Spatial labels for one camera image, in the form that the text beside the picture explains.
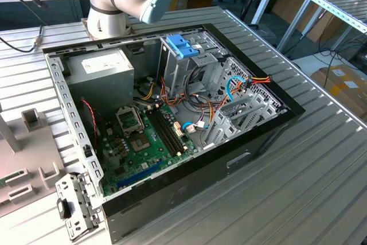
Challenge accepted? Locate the grey metal disk bay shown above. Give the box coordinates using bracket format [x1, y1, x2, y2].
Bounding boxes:
[201, 95, 280, 151]

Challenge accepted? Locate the white board connector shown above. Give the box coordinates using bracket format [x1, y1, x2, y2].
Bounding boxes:
[173, 121, 184, 138]

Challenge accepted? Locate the black RAM slot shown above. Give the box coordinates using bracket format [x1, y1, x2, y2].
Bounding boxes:
[156, 104, 185, 154]
[151, 106, 179, 156]
[148, 106, 176, 157]
[154, 105, 182, 155]

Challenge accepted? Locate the grey optical drive cage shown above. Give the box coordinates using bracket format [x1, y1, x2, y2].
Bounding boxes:
[157, 31, 230, 99]

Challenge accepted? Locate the metal socket cover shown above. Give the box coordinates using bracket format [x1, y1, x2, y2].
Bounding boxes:
[114, 106, 146, 137]

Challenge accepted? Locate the green motherboard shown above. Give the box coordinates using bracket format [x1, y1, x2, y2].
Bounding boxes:
[97, 103, 201, 197]

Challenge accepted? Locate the CPU socket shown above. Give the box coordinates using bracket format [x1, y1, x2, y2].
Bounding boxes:
[127, 133, 151, 154]

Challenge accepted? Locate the blue drive cage latch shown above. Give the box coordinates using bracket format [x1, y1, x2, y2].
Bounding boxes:
[165, 34, 199, 60]

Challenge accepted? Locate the blue expansion slot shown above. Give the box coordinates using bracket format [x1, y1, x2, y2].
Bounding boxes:
[116, 160, 166, 190]

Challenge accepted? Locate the black open PC case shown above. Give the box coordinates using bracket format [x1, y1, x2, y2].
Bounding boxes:
[42, 22, 306, 244]

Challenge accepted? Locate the grey power supply unit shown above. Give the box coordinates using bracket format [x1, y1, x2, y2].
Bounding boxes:
[64, 48, 135, 114]

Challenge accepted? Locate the black case fan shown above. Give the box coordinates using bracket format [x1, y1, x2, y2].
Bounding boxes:
[76, 97, 104, 160]

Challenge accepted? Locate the grey metal slot retainer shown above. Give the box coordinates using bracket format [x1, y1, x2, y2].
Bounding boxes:
[54, 172, 106, 242]

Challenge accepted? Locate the large brown cardboard box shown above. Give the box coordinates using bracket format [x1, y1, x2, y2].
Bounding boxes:
[271, 0, 345, 44]

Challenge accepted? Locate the black plastic latch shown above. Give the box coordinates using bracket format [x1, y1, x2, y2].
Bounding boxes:
[56, 198, 72, 219]

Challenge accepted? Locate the beige parts rack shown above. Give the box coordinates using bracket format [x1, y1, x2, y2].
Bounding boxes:
[0, 104, 69, 220]

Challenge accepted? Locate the taped cardboard box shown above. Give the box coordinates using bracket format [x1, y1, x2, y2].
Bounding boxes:
[311, 64, 367, 119]

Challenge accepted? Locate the green RAM stick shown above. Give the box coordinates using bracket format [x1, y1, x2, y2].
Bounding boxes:
[0, 171, 24, 186]

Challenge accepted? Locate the orange yellow wire bundle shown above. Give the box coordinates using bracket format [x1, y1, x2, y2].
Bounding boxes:
[134, 76, 230, 125]

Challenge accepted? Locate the short blue data wire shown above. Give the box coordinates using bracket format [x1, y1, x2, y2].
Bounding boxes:
[182, 121, 207, 134]

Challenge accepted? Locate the long blue data wire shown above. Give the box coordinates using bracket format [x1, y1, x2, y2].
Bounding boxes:
[226, 75, 248, 103]

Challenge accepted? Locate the red yellow power wire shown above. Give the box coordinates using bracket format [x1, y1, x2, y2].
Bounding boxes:
[229, 75, 272, 96]

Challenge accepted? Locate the red black fan wire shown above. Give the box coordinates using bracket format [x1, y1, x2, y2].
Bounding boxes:
[80, 98, 101, 137]

